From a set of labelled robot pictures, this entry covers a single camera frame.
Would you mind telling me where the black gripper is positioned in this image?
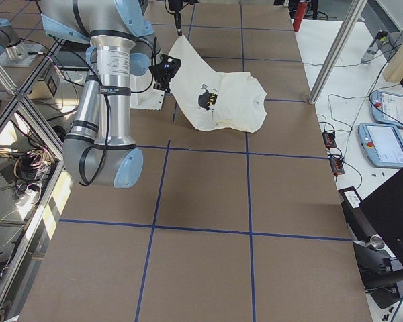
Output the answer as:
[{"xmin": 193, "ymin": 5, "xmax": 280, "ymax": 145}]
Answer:
[
  {"xmin": 168, "ymin": 0, "xmax": 184, "ymax": 36},
  {"xmin": 149, "ymin": 54, "xmax": 181, "ymax": 88}
]

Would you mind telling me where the cream long-sleeve cat shirt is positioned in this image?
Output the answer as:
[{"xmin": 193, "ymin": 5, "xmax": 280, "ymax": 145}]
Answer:
[{"xmin": 169, "ymin": 36, "xmax": 267, "ymax": 133}]

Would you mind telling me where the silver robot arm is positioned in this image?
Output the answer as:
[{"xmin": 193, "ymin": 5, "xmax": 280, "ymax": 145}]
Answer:
[{"xmin": 40, "ymin": 1, "xmax": 181, "ymax": 188}]

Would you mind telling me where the white mounting plate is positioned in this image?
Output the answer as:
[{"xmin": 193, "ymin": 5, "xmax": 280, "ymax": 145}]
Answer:
[{"xmin": 130, "ymin": 71, "xmax": 165, "ymax": 111}]

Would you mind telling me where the grey orange usb hub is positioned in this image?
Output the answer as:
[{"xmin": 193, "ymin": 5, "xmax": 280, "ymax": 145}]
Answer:
[
  {"xmin": 328, "ymin": 155, "xmax": 345, "ymax": 177},
  {"xmin": 322, "ymin": 131, "xmax": 337, "ymax": 149}
]

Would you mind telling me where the white labelled black box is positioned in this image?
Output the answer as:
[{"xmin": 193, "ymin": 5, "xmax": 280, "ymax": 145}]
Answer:
[{"xmin": 343, "ymin": 190, "xmax": 361, "ymax": 209}]

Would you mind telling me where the blue teach pendant far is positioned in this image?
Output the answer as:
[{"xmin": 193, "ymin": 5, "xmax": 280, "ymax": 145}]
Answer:
[{"xmin": 369, "ymin": 90, "xmax": 403, "ymax": 129}]

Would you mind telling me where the blue teach pendant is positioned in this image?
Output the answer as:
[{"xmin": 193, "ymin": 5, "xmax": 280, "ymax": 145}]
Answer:
[
  {"xmin": 357, "ymin": 123, "xmax": 403, "ymax": 169},
  {"xmin": 369, "ymin": 90, "xmax": 403, "ymax": 129}
]

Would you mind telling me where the blue teach pendant near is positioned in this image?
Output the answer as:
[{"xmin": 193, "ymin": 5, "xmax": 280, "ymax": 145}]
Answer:
[{"xmin": 357, "ymin": 123, "xmax": 403, "ymax": 169}]

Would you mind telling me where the black monitor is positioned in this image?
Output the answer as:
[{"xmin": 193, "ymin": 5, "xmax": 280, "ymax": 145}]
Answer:
[{"xmin": 360, "ymin": 168, "xmax": 403, "ymax": 264}]

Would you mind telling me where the aluminium frame post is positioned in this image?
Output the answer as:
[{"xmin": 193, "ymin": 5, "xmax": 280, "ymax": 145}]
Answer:
[{"xmin": 308, "ymin": 0, "xmax": 367, "ymax": 105}]

